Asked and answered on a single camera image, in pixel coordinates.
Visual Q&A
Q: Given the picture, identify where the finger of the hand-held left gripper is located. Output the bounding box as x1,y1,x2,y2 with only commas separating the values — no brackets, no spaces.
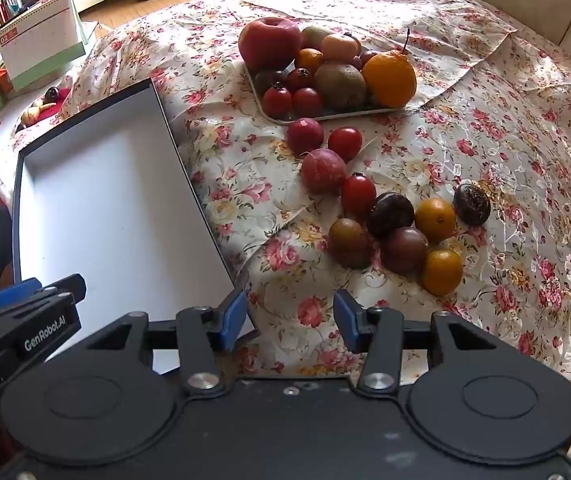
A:
0,274,87,317
0,292,84,378

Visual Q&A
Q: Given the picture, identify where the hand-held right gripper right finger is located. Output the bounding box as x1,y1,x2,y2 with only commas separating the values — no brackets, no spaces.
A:
334,289,516,396

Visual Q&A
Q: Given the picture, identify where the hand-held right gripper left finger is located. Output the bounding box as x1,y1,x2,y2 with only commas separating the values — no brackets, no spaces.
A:
73,287,249,396

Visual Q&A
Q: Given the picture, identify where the purple passion fruit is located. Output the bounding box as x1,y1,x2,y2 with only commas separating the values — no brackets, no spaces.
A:
383,227,429,275

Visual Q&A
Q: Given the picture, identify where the red cherry tomato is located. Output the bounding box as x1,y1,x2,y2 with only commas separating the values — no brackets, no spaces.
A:
327,127,363,162
340,172,377,216
293,87,323,118
285,67,315,92
262,84,293,117

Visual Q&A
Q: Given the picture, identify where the small orange kumquat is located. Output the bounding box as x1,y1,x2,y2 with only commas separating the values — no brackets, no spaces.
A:
419,248,463,296
294,48,325,73
414,197,457,242

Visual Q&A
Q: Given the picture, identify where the white box with dark rim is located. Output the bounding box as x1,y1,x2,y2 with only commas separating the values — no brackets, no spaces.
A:
12,77,261,376

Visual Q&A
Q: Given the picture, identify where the brownish green fruit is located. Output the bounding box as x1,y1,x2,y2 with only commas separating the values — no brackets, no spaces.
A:
327,218,373,269

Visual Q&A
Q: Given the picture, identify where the wrinkled dark passion fruit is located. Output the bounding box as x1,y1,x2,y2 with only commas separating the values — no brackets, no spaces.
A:
453,182,491,226

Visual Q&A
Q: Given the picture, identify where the white fruit tray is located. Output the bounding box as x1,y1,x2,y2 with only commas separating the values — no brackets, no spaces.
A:
243,57,406,126

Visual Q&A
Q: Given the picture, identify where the brown kiwi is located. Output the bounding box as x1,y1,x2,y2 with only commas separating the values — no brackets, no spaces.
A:
313,61,367,111

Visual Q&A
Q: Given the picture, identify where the large orange with stem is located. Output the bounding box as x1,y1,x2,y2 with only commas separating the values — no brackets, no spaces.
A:
362,22,417,109

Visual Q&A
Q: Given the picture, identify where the green and white desk calendar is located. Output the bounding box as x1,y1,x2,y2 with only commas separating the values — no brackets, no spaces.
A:
0,0,89,92

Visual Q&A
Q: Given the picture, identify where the small purple plum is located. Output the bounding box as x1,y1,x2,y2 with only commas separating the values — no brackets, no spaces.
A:
350,50,379,71

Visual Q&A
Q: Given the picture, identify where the mandarin orange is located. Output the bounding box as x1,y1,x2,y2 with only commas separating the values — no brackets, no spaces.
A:
321,33,361,63

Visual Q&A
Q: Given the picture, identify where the large red apple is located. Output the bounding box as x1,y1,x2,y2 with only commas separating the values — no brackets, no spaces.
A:
238,16,303,72

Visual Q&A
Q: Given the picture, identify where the green kiwi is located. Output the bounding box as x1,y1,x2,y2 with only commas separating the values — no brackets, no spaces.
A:
300,25,335,51

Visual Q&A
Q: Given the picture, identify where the floral bedspread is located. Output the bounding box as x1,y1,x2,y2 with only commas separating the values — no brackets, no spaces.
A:
0,0,571,471

